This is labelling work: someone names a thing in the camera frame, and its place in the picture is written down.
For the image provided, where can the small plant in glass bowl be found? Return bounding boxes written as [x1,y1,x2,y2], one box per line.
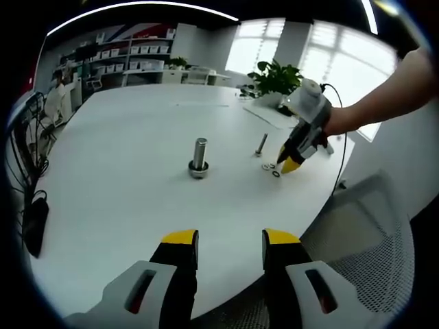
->
[239,85,259,100]

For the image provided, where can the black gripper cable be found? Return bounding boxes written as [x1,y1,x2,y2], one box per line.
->
[319,83,348,198]

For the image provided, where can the curved ceiling light strip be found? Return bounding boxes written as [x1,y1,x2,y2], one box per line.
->
[46,1,239,37]

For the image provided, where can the white mesh chair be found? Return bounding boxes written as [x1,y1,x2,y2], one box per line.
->
[219,169,416,329]

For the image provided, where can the white paper sheet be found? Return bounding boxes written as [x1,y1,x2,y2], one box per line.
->
[243,102,299,130]

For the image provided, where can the shelf with white bins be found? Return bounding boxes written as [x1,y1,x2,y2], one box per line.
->
[91,29,176,80]

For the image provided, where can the black monitor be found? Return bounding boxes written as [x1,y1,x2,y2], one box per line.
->
[75,46,99,61]

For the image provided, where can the white plastic chair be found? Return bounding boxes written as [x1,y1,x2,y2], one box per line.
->
[187,66,217,86]

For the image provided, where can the large potted green plant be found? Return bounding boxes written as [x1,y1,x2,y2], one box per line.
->
[247,60,305,108]

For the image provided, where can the large bright window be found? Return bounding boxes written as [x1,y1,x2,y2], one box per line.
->
[226,19,401,143]

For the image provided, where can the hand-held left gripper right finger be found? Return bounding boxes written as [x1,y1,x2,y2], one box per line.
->
[261,228,377,329]

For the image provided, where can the small bushy potted plant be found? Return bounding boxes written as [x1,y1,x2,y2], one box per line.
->
[166,57,189,71]

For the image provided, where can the small threaded steel stud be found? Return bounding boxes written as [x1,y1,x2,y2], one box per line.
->
[254,132,268,158]

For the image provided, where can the bundle of black cables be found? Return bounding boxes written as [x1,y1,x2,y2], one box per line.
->
[6,92,49,199]

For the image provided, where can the large threaded steel stud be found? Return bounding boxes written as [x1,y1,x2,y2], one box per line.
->
[187,136,211,180]

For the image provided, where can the straight ceiling light strip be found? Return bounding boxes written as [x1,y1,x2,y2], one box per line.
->
[360,0,379,35]

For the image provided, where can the black pouch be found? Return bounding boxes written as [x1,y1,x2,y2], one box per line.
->
[22,190,51,258]

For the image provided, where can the long white desk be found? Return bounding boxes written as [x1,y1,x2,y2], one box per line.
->
[122,70,230,86]

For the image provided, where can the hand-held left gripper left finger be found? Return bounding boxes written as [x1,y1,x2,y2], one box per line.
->
[63,228,200,329]

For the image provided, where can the person's right hand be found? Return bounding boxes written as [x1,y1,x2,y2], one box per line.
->
[323,106,348,138]

